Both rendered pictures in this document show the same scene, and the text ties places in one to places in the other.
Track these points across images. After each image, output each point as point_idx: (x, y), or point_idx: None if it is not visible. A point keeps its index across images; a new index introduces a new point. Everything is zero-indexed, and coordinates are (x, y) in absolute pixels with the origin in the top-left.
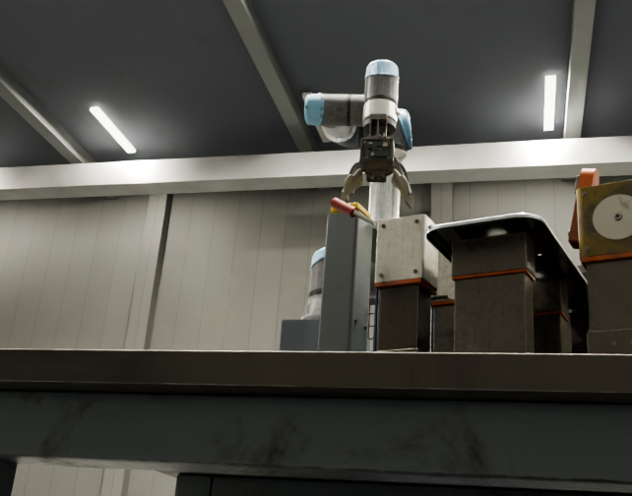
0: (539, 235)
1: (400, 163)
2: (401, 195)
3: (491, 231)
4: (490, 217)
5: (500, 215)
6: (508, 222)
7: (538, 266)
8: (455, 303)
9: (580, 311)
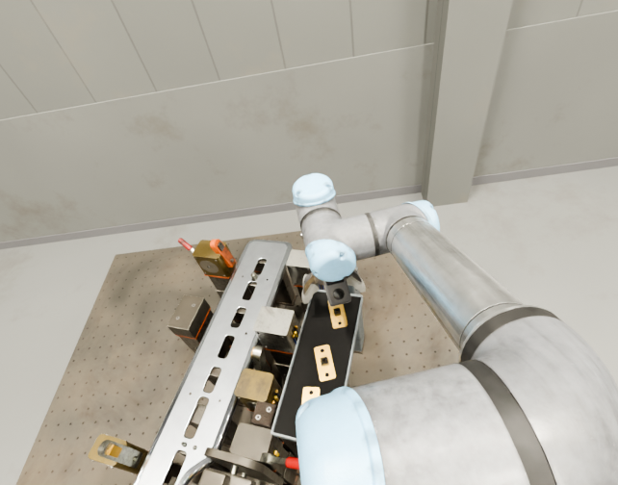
0: (244, 259)
1: (308, 274)
2: (312, 296)
3: (265, 252)
4: (266, 240)
5: (262, 240)
6: (258, 246)
7: (241, 289)
8: (286, 271)
9: (206, 361)
